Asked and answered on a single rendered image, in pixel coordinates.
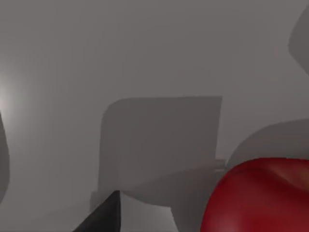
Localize red apple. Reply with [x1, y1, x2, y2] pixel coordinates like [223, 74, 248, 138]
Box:
[199, 157, 309, 232]

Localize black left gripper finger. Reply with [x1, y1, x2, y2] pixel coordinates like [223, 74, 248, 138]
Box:
[72, 190, 121, 232]

